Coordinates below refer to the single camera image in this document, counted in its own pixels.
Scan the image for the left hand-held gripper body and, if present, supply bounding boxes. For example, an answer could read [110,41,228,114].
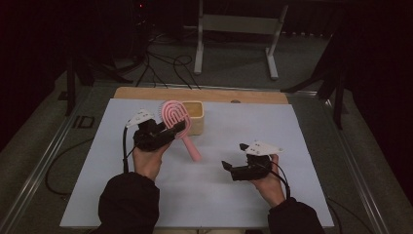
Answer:
[125,108,178,152]

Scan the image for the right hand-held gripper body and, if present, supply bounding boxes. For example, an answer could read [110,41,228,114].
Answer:
[231,139,284,181]

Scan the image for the beige square cup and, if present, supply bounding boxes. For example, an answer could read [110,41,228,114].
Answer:
[181,100,206,137]

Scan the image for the pink hairbrush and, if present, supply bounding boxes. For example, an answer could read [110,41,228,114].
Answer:
[159,99,203,163]

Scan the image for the person's left hand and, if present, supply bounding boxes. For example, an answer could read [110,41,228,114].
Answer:
[131,141,173,181]

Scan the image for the person's right hand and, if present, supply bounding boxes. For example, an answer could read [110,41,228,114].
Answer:
[251,154,286,209]

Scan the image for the black metal stand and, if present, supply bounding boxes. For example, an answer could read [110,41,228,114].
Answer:
[281,30,348,131]
[63,53,134,117]

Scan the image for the dark equipment with red light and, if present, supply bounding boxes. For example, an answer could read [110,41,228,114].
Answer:
[103,0,152,67]

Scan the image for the white metal stand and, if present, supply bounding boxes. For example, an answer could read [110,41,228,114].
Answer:
[193,0,289,81]

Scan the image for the left hand-held gripper cable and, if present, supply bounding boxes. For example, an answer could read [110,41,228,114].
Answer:
[122,125,137,175]

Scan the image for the hand-held gripper cable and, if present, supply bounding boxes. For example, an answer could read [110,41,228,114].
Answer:
[122,125,137,175]
[256,160,292,200]

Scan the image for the right hand-held gripper cable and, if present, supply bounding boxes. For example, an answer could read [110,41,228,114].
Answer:
[256,160,292,200]

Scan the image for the black floor cables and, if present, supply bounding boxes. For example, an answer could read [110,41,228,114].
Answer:
[135,30,202,91]

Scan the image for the aluminium floor rail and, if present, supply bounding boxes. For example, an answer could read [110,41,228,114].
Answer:
[316,92,413,234]
[0,86,95,234]

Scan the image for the black floor cable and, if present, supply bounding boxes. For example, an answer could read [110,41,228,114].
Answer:
[324,195,375,234]
[44,137,95,198]

